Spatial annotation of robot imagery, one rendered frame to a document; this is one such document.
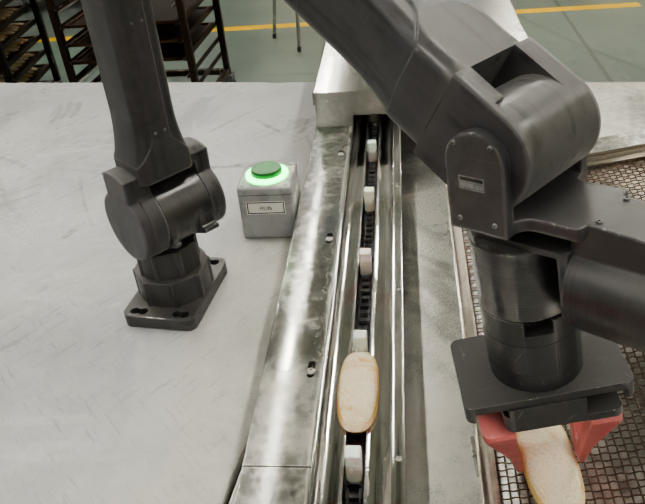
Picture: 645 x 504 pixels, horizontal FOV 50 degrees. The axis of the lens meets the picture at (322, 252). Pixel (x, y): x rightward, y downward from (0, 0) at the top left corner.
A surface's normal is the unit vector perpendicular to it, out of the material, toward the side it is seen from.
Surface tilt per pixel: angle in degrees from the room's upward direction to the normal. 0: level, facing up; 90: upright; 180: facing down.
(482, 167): 90
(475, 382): 10
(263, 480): 0
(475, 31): 28
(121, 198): 90
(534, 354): 91
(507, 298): 94
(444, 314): 0
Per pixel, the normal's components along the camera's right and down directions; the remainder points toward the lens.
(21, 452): -0.08, -0.82
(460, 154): -0.72, 0.44
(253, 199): -0.08, 0.57
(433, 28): 0.25, -0.55
